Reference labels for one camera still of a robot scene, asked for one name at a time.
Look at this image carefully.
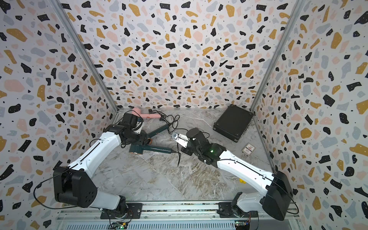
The black case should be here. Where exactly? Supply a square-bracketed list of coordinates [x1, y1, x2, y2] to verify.
[213, 104, 254, 142]

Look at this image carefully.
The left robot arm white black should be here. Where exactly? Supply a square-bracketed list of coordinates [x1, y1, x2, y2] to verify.
[53, 124, 143, 219]

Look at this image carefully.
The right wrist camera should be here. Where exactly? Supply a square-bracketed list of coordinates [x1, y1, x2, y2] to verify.
[171, 132, 189, 148]

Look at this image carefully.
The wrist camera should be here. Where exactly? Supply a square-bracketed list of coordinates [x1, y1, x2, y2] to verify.
[119, 113, 144, 131]
[171, 132, 189, 148]

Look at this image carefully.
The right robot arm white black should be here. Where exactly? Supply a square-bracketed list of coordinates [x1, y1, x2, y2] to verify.
[172, 128, 293, 221]

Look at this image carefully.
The pink hair dryer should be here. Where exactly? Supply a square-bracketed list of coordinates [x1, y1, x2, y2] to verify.
[132, 108, 161, 119]

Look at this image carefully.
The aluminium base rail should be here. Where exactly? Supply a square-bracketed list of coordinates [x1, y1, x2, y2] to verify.
[55, 201, 304, 230]

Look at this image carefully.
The small card box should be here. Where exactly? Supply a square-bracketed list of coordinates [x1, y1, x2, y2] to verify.
[242, 143, 256, 156]

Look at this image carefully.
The black cord of far dryer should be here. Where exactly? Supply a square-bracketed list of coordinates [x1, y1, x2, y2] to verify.
[160, 114, 187, 134]

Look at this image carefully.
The green hair dryer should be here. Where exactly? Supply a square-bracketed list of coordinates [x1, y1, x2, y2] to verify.
[147, 124, 169, 138]
[129, 144, 175, 155]

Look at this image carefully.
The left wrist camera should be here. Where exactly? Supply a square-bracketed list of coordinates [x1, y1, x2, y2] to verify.
[119, 113, 144, 131]

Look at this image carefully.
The black cord of pink dryer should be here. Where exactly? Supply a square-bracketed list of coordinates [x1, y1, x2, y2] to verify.
[148, 109, 170, 120]

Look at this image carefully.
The green circuit board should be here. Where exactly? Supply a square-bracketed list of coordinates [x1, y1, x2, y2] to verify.
[111, 221, 129, 230]

